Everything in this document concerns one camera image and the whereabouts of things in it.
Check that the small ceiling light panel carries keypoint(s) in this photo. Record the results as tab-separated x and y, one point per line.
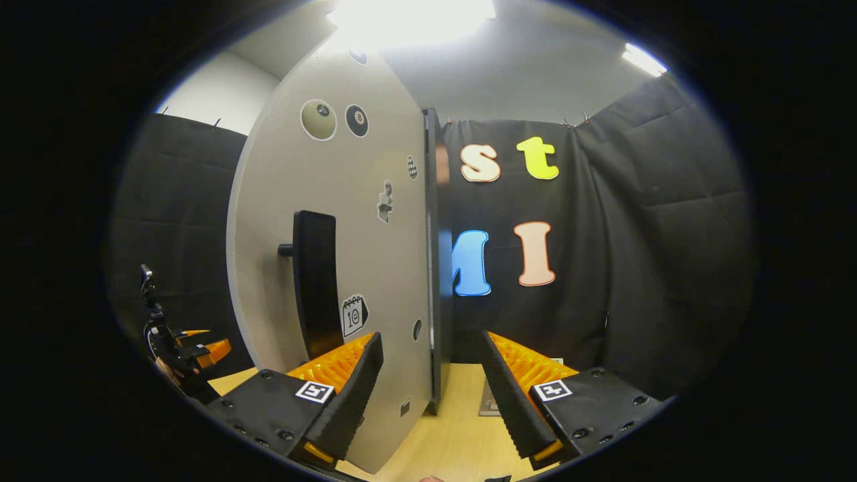
644	60

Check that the black backdrop cloth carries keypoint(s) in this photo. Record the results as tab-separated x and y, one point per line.
636	234

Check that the large ceiling light panel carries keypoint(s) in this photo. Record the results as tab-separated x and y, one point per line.
412	20

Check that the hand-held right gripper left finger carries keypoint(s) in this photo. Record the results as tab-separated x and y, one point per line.
351	395

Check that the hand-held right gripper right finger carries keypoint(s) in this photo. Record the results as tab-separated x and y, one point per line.
512	395

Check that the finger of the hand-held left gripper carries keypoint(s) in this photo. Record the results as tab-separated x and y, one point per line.
197	333
211	351

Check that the grey cabinet door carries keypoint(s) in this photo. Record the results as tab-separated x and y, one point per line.
274	201

